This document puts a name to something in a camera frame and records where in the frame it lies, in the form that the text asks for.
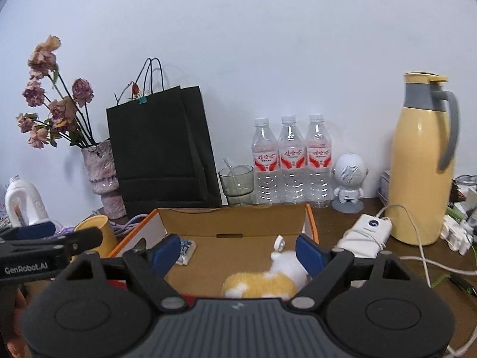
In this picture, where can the clear spoon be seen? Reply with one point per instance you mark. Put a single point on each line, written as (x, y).
(229, 167)

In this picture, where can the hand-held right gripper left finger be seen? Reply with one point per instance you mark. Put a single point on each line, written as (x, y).
(167, 255)

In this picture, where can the white power bank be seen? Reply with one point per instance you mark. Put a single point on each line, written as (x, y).
(369, 229)

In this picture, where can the small grey box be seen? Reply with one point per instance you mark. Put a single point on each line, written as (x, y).
(384, 186)

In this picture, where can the white power strip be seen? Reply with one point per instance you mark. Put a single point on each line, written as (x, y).
(460, 236)

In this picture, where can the yellow thermos jug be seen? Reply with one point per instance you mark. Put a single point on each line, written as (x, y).
(419, 175)

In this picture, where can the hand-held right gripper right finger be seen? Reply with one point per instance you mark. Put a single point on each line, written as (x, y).
(307, 255)

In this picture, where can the clear drinking glass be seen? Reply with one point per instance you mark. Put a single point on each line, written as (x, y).
(238, 188)

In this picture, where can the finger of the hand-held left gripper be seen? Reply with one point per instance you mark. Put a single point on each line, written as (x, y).
(35, 230)
(84, 238)

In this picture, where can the dried pink flowers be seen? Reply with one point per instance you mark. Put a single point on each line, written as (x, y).
(59, 110)

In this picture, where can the white detergent bottle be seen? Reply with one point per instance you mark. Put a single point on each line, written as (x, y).
(22, 203)

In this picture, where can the yellow and white plush toy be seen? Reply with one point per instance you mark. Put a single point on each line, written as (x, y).
(261, 283)

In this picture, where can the yellow mug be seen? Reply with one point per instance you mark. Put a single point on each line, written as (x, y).
(95, 227)

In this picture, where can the white robot figure speaker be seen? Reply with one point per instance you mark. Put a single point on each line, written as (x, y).
(350, 173)

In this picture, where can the pink mottled vase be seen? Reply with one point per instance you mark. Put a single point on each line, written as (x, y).
(104, 179)

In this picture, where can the blue and white small packet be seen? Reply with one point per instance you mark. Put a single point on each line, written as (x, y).
(185, 252)

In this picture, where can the red label water bottle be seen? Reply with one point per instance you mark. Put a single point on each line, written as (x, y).
(292, 162)
(265, 164)
(319, 160)

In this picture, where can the black paper bag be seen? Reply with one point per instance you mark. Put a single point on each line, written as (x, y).
(156, 149)

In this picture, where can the red printed cardboard box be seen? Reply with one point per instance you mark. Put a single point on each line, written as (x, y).
(238, 223)

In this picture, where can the patterned clear plastic bag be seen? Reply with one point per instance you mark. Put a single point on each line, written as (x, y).
(3, 209)

